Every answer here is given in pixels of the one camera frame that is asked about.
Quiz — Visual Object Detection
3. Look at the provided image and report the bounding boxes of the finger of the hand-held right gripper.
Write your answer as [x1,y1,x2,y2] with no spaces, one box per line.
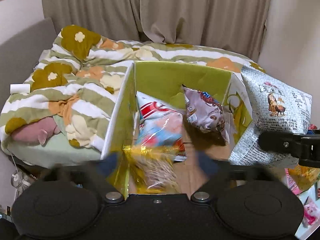
[258,131,303,159]

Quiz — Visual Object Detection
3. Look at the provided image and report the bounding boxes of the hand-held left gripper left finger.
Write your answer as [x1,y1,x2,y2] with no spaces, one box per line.
[42,152,125,204]

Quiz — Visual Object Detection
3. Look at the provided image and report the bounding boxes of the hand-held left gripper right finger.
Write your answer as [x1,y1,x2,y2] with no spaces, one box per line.
[191,152,283,204]

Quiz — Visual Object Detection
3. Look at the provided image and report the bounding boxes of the gold snack bag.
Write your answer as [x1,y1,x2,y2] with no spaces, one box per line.
[122,145,187,196]

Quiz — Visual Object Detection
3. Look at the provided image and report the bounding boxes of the white newsprint snack bag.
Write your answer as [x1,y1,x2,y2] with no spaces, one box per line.
[229,65,313,167]

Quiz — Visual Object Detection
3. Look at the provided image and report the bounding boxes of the green cardboard box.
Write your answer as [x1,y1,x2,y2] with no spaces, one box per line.
[100,60,253,198]

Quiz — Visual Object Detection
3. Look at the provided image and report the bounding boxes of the shiny gold packet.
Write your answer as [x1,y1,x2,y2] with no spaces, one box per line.
[285,164,320,193]

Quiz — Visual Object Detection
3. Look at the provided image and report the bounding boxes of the pink snack packet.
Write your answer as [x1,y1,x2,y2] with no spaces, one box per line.
[302,197,319,228]
[285,169,303,196]

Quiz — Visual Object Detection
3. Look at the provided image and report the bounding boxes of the grey purple snack bag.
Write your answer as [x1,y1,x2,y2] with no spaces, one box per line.
[181,84,230,146]

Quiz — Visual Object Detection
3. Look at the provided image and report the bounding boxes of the light green bed sheet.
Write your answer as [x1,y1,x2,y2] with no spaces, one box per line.
[1,127,107,168]

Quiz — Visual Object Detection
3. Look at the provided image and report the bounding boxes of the light blue red snack bag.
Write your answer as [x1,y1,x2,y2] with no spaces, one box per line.
[135,91,188,163]

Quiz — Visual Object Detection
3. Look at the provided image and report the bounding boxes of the pink plush toy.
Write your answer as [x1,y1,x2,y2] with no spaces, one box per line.
[10,117,62,145]

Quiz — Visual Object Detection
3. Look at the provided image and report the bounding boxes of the floral striped blanket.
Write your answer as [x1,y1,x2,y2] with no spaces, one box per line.
[0,24,267,148]

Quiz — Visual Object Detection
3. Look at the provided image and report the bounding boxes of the clear plastic container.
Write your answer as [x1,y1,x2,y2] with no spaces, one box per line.
[10,172,34,197]

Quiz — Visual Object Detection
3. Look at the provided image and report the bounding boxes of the white paper roll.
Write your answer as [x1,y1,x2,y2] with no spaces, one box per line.
[10,83,31,95]

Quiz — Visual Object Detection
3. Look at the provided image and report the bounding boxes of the grey headboard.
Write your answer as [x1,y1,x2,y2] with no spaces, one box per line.
[0,17,58,87]

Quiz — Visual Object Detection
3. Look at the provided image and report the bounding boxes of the beige curtain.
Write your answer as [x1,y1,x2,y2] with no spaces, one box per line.
[40,0,273,62]

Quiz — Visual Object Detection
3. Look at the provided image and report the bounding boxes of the white cable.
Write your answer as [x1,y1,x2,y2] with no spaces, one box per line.
[9,152,21,182]

